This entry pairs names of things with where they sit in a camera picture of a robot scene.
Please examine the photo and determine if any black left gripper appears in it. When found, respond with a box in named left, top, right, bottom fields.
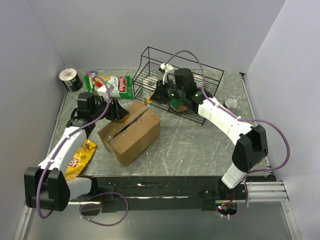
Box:
left=91, top=95, right=129, bottom=122

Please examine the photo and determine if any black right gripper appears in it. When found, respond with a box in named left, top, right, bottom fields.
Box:
left=150, top=77, right=185, bottom=105

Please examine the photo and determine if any brown cardboard express box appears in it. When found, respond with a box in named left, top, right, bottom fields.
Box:
left=98, top=100, right=161, bottom=167

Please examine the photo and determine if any yellow utility knife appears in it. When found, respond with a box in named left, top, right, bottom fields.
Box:
left=144, top=98, right=153, bottom=106

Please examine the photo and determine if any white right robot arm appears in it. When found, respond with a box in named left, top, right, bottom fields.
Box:
left=148, top=63, right=268, bottom=200

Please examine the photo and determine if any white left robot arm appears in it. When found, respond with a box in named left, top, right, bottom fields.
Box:
left=24, top=92, right=129, bottom=212

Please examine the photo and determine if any green lid jar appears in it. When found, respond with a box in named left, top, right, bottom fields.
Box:
left=168, top=99, right=188, bottom=112

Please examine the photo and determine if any green white chips bag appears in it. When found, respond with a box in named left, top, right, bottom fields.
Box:
left=84, top=75, right=135, bottom=100

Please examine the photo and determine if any white lid can in rack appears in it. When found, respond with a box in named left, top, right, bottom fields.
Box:
left=142, top=76, right=158, bottom=99

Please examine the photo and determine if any silver top tin can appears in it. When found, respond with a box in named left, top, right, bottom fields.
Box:
left=223, top=97, right=239, bottom=110

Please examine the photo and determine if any black can white lid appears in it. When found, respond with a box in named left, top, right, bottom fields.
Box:
left=58, top=68, right=83, bottom=92

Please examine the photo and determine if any yellow chips bag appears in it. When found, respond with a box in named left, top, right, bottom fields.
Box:
left=65, top=139, right=97, bottom=182

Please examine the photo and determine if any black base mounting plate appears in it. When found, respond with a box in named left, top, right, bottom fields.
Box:
left=68, top=175, right=276, bottom=214

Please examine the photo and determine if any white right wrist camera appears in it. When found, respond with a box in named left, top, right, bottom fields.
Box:
left=159, top=63, right=174, bottom=85

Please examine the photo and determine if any black wire basket rack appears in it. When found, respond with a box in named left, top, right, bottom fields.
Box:
left=132, top=46, right=225, bottom=125

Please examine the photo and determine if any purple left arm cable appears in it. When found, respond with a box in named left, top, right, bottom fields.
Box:
left=36, top=76, right=112, bottom=220

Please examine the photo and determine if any aluminium rail frame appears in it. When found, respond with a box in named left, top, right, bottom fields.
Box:
left=13, top=181, right=298, bottom=240

